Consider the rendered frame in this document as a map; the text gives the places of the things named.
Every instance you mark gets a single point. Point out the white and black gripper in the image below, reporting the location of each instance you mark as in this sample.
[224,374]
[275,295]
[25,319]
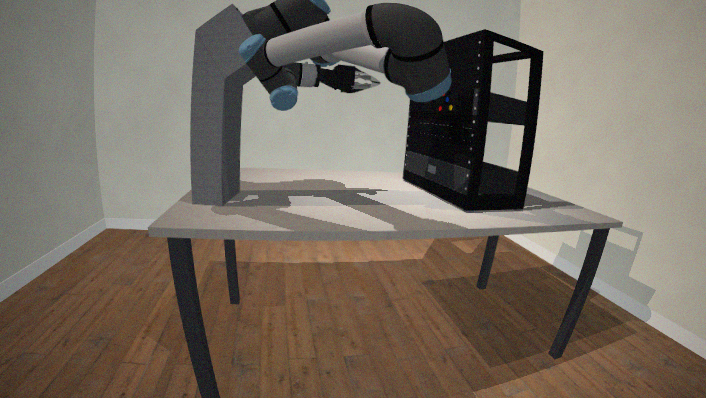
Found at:
[345,76]

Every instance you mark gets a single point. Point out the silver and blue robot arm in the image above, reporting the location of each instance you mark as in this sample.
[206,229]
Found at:
[423,70]

